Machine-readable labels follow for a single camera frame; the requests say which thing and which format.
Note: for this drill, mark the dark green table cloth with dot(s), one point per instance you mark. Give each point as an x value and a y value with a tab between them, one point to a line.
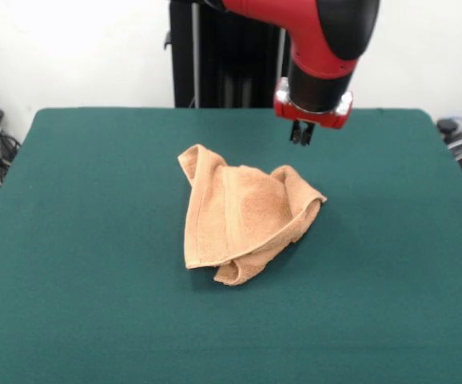
95	240

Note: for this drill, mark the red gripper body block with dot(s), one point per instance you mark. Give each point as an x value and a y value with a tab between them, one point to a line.
315	119

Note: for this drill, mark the tan terry towel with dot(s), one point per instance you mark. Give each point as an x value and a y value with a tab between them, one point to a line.
231	216

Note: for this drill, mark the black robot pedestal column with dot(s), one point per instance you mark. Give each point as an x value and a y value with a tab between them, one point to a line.
215	60

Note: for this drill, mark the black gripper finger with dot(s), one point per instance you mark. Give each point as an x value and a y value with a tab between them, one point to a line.
306	136
295	134

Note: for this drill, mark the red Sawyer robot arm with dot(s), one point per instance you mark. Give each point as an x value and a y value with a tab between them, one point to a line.
319	36

